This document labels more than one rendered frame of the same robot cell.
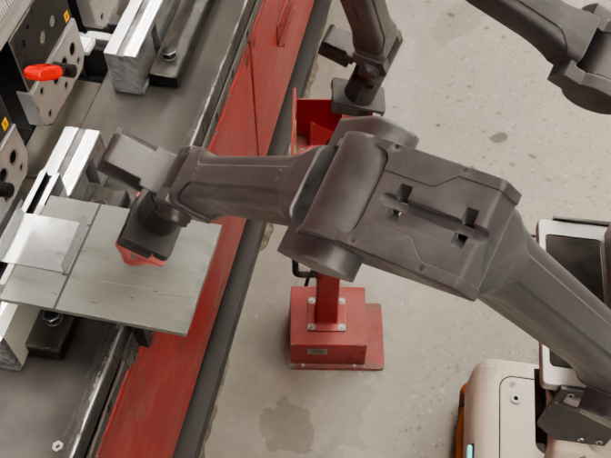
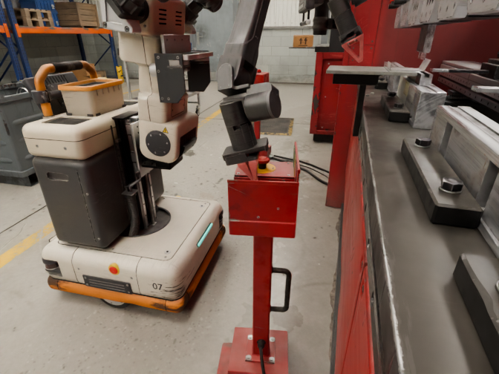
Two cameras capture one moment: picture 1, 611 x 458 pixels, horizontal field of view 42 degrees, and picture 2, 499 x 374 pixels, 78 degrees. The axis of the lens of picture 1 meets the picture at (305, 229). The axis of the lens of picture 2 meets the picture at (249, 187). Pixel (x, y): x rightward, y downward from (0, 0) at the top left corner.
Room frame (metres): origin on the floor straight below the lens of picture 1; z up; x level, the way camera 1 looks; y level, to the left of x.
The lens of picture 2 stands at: (1.72, -0.03, 1.10)
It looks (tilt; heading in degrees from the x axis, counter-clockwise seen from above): 26 degrees down; 185
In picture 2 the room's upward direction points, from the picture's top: straight up
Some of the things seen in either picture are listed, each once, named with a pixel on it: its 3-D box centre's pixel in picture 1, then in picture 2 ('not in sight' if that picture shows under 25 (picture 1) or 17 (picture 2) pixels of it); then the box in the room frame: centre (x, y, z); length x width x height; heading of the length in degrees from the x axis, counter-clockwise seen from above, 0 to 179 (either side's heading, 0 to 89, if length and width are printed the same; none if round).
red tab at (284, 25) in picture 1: (286, 16); not in sight; (1.60, 0.05, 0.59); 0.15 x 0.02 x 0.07; 168
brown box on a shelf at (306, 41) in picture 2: not in sight; (303, 41); (-1.86, 0.22, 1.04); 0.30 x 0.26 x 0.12; 172
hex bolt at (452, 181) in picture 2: not in sight; (451, 185); (1.31, 0.21, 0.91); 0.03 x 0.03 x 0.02
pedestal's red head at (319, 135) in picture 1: (333, 157); (264, 185); (1.00, -0.05, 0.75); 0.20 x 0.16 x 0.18; 179
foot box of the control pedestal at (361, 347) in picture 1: (337, 325); (252, 360); (1.00, -0.08, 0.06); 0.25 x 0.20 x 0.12; 89
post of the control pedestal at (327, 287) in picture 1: (328, 258); (262, 291); (1.00, -0.05, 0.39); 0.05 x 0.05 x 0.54; 89
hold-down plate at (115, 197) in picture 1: (81, 267); (393, 106); (0.66, 0.35, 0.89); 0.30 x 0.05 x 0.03; 168
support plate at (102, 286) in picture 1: (115, 262); (368, 70); (0.60, 0.27, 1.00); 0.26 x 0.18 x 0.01; 78
